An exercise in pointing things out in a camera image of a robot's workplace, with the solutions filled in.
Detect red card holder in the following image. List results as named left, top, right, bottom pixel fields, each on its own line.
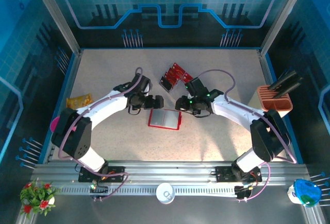
left=147, top=109, right=183, bottom=131

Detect yellow snack bag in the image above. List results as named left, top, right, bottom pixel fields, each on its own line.
left=66, top=94, right=93, bottom=111

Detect white terracotta knife block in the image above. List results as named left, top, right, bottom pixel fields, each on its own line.
left=247, top=84, right=294, bottom=118

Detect pink round plate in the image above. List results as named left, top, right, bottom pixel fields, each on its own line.
left=50, top=117, right=62, bottom=134

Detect white round cup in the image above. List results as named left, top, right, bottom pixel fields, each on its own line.
left=156, top=182, right=177, bottom=205

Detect artificial plant red flowers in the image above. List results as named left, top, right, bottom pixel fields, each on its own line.
left=20, top=179, right=60, bottom=220

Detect aluminium mounting rail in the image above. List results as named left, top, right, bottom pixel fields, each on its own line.
left=30, top=160, right=310, bottom=186

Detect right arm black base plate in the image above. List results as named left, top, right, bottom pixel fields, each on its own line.
left=214, top=166, right=263, bottom=183

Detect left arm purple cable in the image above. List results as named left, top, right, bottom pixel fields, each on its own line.
left=58, top=66, right=144, bottom=201

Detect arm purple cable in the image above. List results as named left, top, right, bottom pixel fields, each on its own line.
left=58, top=66, right=144, bottom=201
left=198, top=68, right=297, bottom=202

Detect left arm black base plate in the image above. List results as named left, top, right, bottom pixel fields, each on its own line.
left=78, top=166, right=126, bottom=183

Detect slotted grey cable tray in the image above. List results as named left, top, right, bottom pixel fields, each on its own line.
left=55, top=185, right=239, bottom=197

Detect black knife handle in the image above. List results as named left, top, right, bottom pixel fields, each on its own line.
left=272, top=75, right=303, bottom=99
left=268, top=70, right=297, bottom=91

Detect black cable connector bracket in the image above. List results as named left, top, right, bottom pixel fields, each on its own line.
left=89, top=181, right=109, bottom=202
left=234, top=182, right=256, bottom=202

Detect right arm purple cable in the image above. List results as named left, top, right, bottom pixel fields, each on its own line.
left=198, top=68, right=297, bottom=202

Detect aluminium frame post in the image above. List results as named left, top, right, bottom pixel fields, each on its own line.
left=258, top=0, right=309, bottom=57
left=28, top=0, right=84, bottom=56

